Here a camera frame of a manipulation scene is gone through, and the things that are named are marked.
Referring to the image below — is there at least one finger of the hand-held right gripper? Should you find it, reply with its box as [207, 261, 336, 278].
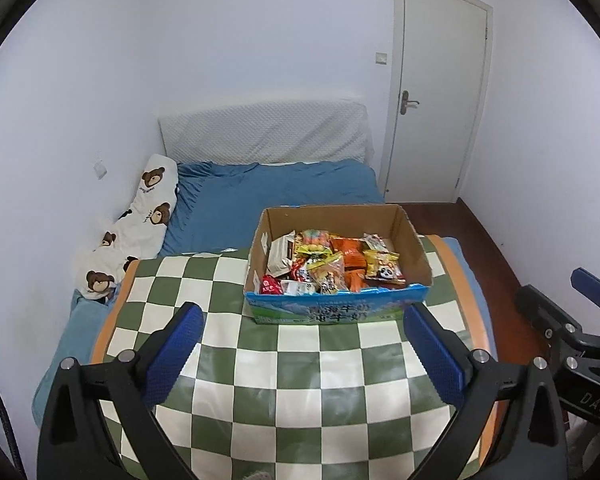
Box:
[570, 267, 600, 313]
[515, 285, 588, 361]

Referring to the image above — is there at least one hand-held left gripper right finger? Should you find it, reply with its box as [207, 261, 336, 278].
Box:
[402, 304, 568, 480]

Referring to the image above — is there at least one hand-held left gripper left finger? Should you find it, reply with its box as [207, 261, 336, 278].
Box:
[37, 301, 204, 480]

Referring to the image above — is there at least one yellow red snack packet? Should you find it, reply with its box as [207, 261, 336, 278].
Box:
[362, 249, 406, 287]

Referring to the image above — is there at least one cardboard box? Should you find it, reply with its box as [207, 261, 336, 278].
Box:
[243, 204, 433, 326]

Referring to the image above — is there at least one small white face packet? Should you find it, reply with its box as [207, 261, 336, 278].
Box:
[362, 232, 396, 252]

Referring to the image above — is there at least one yellow clear snack packet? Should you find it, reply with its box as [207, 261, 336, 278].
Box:
[310, 255, 348, 295]

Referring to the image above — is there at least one colourful candy bag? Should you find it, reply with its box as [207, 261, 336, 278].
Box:
[299, 230, 332, 255]

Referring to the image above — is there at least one green white checkered mat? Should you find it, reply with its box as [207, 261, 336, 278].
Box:
[90, 234, 496, 480]

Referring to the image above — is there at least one orange snack packet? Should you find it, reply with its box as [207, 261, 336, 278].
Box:
[330, 237, 368, 292]

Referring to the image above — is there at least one white bear print pillow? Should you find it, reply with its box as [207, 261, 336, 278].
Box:
[72, 154, 181, 303]

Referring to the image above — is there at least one white snack packet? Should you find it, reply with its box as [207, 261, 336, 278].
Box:
[267, 232, 297, 277]

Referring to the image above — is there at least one blue bed sheet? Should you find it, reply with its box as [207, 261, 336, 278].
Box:
[32, 159, 488, 426]

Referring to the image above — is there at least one white padded headboard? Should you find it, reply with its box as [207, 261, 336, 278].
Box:
[157, 100, 373, 166]

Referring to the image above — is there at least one white door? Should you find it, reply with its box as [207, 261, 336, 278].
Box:
[380, 0, 493, 203]

